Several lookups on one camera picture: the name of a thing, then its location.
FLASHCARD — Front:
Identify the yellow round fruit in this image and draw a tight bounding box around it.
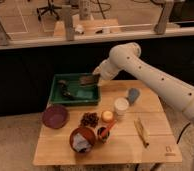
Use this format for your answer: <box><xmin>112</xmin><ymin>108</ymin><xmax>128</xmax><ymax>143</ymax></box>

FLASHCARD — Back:
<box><xmin>101</xmin><ymin>111</ymin><xmax>114</xmax><ymax>123</ymax></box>

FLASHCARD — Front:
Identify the black eraser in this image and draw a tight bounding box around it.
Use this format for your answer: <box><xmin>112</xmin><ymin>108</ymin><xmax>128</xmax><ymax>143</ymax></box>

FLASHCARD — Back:
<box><xmin>79</xmin><ymin>75</ymin><xmax>95</xmax><ymax>86</ymax></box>

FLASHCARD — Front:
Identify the wooden table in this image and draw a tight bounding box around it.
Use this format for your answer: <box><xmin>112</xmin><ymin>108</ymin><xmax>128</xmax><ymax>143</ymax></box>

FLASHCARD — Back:
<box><xmin>33</xmin><ymin>80</ymin><xmax>182</xmax><ymax>166</ymax></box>

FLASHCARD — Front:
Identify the green plastic tray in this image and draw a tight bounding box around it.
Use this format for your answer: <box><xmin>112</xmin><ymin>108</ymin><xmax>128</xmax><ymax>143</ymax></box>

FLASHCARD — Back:
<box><xmin>49</xmin><ymin>73</ymin><xmax>101</xmax><ymax>106</ymax></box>

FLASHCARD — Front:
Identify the black office chair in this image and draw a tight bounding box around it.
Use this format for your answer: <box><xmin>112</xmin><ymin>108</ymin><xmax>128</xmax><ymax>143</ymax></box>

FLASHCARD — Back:
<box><xmin>36</xmin><ymin>0</ymin><xmax>61</xmax><ymax>21</ymax></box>

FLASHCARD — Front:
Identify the white cylindrical cup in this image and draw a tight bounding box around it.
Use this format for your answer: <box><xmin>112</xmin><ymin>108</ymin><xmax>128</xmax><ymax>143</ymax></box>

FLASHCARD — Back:
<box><xmin>114</xmin><ymin>97</ymin><xmax>129</xmax><ymax>116</ymax></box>

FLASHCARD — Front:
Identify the dark object in tray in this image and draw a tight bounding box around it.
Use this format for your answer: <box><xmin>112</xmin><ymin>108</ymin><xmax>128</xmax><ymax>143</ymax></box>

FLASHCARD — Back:
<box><xmin>58</xmin><ymin>80</ymin><xmax>75</xmax><ymax>100</ymax></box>

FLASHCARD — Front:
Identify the bunch of dark grapes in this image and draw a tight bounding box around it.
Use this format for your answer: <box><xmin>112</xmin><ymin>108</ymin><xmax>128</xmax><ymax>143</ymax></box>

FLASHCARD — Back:
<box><xmin>80</xmin><ymin>113</ymin><xmax>99</xmax><ymax>128</ymax></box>

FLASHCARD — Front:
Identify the red-brown bowl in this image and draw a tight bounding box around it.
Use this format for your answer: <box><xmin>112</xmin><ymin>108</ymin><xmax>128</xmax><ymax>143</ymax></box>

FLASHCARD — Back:
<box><xmin>69</xmin><ymin>127</ymin><xmax>96</xmax><ymax>153</ymax></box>

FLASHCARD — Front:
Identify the black cable on floor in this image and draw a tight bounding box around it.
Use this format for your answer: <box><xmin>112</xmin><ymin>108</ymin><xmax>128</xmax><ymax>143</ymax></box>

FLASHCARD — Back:
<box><xmin>176</xmin><ymin>121</ymin><xmax>193</xmax><ymax>145</ymax></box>

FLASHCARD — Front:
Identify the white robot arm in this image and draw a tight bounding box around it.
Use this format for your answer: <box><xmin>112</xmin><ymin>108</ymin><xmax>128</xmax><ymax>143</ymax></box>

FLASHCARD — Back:
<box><xmin>93</xmin><ymin>43</ymin><xmax>194</xmax><ymax>171</ymax></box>

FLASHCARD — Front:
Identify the yellow banana-shaped brush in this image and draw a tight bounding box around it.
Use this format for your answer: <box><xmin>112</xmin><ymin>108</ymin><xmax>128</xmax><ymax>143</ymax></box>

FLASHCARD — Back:
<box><xmin>134</xmin><ymin>119</ymin><xmax>149</xmax><ymax>148</ymax></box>

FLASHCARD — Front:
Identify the small dark cup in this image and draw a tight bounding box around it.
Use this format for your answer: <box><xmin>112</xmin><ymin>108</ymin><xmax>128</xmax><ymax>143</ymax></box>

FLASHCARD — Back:
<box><xmin>97</xmin><ymin>127</ymin><xmax>110</xmax><ymax>143</ymax></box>

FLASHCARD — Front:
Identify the grey crumpled cloth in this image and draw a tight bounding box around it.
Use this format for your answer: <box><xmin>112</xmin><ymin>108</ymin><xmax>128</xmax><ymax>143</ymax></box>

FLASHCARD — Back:
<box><xmin>73</xmin><ymin>133</ymin><xmax>91</xmax><ymax>152</ymax></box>

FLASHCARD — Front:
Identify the purple bowl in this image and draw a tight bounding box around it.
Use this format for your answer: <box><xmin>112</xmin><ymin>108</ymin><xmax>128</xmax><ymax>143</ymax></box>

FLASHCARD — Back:
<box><xmin>42</xmin><ymin>105</ymin><xmax>69</xmax><ymax>129</ymax></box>

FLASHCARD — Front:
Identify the teal cloth in tray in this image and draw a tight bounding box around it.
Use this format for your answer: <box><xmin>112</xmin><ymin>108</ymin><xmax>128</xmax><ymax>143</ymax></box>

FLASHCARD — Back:
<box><xmin>77</xmin><ymin>90</ymin><xmax>93</xmax><ymax>99</ymax></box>

